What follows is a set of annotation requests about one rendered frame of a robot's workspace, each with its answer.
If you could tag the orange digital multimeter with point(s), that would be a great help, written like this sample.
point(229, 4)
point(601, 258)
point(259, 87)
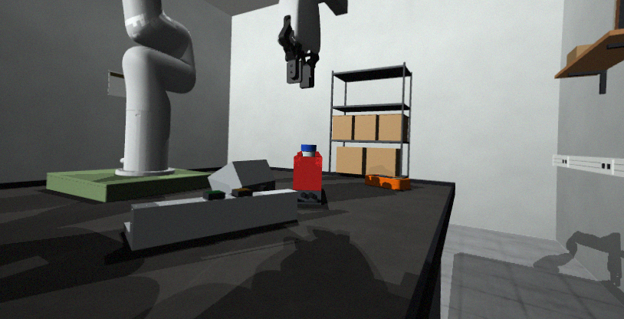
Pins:
point(396, 183)

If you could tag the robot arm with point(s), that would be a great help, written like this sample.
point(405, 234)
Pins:
point(147, 71)

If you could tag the black table edge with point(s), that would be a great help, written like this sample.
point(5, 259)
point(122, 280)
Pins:
point(418, 298)

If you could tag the blue round cap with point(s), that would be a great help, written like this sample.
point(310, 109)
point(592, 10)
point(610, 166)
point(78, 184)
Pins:
point(308, 147)

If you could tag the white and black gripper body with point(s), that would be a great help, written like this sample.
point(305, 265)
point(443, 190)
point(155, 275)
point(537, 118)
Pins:
point(305, 22)

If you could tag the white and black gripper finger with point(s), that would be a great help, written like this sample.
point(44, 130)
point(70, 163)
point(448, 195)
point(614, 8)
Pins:
point(292, 56)
point(308, 69)

